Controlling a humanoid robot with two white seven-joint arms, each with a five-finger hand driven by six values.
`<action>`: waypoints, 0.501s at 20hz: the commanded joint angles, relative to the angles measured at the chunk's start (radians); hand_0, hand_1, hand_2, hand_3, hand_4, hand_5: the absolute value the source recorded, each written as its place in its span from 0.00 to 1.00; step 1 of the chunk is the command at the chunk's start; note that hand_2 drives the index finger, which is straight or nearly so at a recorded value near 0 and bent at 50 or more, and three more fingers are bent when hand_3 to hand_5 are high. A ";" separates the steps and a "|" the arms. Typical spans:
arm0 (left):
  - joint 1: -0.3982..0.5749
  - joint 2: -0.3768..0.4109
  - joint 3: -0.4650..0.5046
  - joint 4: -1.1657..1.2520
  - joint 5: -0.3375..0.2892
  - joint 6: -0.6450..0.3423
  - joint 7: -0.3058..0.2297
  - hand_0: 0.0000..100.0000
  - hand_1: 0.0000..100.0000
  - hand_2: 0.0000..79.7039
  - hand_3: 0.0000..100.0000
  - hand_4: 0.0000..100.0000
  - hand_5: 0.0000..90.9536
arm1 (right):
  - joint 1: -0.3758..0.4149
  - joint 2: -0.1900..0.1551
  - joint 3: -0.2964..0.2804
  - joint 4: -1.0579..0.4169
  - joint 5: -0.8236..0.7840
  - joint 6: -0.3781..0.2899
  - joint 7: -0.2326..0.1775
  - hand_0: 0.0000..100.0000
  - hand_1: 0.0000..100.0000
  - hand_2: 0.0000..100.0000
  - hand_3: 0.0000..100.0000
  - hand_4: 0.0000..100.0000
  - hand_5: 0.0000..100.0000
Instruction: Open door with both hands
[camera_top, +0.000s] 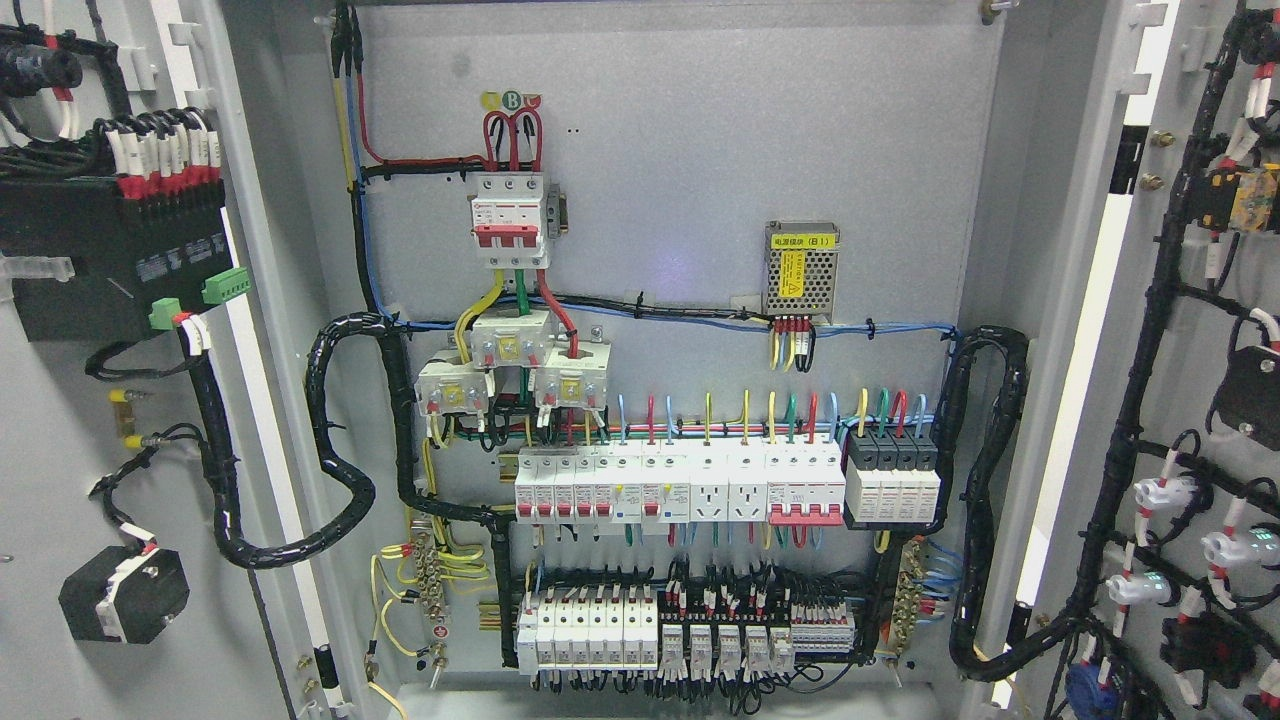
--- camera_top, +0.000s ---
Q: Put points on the red three pole main breaker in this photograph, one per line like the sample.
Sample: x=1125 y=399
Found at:
x=515 y=216

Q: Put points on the brass ground bar right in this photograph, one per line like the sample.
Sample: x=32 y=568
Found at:
x=906 y=599

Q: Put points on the brass ground bar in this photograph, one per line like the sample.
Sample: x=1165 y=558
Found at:
x=906 y=599
x=429 y=580

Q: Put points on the brass ground bar left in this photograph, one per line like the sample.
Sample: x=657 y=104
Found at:
x=429 y=580

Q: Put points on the grey cabinet door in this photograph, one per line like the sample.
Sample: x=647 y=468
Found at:
x=1120 y=540
x=234 y=652

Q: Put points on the white sockets and red breaker row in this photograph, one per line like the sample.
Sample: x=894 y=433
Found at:
x=785 y=485

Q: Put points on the black white surge protector block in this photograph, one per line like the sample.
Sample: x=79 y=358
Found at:
x=891 y=480

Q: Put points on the black meter rear housing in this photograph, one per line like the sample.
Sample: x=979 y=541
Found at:
x=126 y=255

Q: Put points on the white current transformer cluster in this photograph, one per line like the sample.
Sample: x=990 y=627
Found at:
x=514 y=353

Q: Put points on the relay and terminal row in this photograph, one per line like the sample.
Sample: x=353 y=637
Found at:
x=737 y=632

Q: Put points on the white small breaker row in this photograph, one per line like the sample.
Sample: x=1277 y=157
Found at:
x=604 y=485

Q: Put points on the black selector switch rear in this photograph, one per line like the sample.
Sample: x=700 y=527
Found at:
x=124 y=596

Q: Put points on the metal mesh power supply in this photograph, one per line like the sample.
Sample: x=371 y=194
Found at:
x=802 y=267

